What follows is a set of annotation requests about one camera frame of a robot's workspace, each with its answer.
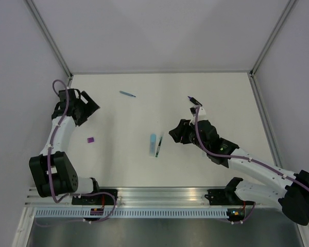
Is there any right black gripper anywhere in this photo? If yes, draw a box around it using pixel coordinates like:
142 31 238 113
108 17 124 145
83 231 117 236
168 118 209 153

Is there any green pen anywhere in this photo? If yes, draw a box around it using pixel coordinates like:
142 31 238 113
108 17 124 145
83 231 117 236
155 136 163 157

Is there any light blue highlighter cap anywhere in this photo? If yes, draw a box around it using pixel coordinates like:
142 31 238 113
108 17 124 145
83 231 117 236
150 134 157 143

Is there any light blue highlighter body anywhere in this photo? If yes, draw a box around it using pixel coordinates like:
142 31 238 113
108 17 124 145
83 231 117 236
149 141 156 157

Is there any purple highlighter cap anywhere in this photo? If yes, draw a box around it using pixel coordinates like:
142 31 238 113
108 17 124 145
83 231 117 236
87 137 94 143

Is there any blue pen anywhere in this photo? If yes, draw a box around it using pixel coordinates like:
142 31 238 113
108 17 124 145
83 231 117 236
119 91 136 98

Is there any purple black highlighter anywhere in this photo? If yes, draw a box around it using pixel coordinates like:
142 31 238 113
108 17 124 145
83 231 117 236
188 96 202 106

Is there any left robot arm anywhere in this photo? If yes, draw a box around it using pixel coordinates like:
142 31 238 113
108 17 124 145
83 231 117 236
29 89 102 205

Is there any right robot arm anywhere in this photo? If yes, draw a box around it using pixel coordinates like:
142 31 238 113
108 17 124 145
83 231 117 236
169 119 309 226

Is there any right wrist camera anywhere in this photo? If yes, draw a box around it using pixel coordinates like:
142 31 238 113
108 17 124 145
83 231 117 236
190 105 208 125

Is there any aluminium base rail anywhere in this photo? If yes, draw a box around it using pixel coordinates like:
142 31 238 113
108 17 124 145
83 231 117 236
100 187 230 206

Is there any slotted cable duct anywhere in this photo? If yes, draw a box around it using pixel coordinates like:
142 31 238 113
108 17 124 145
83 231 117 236
36 207 228 219

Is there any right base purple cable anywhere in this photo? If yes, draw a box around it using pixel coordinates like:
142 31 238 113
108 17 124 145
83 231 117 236
228 200 256 226

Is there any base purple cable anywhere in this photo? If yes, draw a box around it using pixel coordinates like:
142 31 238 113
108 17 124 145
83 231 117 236
228 200 256 226
36 191 118 227

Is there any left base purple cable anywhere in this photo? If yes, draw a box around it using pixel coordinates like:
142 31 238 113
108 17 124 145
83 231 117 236
36 191 118 227

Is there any left aluminium frame post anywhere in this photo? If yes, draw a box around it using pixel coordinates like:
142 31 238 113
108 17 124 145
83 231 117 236
24 0 73 79

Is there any aluminium frame post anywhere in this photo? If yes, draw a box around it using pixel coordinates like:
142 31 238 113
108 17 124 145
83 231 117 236
24 0 73 79
249 0 299 78

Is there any right aluminium frame post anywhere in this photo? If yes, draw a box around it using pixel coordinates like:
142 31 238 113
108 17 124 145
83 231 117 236
249 0 299 78

